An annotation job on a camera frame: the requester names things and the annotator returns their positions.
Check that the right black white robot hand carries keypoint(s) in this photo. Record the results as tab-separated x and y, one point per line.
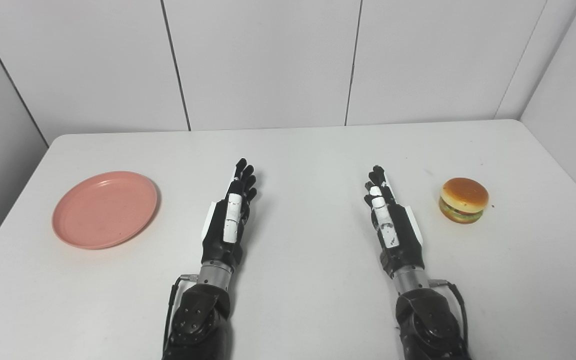
393	230

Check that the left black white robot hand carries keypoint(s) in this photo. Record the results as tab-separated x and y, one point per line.
228	220

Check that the toy hamburger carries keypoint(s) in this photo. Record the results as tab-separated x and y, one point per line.
464	200

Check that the pink round plate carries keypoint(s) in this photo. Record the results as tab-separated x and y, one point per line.
105	210

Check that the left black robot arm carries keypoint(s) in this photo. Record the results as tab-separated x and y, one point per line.
200	315

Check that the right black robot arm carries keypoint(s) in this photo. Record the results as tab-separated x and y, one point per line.
425	320

